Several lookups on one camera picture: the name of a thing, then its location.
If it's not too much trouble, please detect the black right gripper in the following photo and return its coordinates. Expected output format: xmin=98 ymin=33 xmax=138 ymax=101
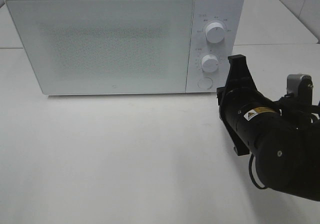
xmin=217 ymin=54 xmax=273 ymax=156

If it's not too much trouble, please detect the round white door button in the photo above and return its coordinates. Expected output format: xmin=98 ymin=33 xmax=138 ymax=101
xmin=197 ymin=77 xmax=213 ymax=90

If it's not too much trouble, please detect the white timer knob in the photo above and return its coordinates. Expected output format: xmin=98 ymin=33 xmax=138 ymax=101
xmin=201 ymin=54 xmax=219 ymax=73

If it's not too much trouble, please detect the white microwave door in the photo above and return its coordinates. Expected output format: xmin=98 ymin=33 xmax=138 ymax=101
xmin=7 ymin=0 xmax=194 ymax=95

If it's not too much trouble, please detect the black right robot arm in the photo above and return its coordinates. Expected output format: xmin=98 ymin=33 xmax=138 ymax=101
xmin=216 ymin=54 xmax=320 ymax=201

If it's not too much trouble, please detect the upper white power knob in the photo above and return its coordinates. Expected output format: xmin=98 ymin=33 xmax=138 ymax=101
xmin=204 ymin=20 xmax=226 ymax=44

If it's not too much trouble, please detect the white microwave oven body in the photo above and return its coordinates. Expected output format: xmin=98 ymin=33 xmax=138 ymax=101
xmin=5 ymin=0 xmax=245 ymax=100

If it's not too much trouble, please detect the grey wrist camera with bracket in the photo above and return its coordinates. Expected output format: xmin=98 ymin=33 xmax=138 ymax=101
xmin=286 ymin=74 xmax=313 ymax=101

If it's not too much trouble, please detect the black camera cable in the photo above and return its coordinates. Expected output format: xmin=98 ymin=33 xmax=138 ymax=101
xmin=247 ymin=93 xmax=320 ymax=191

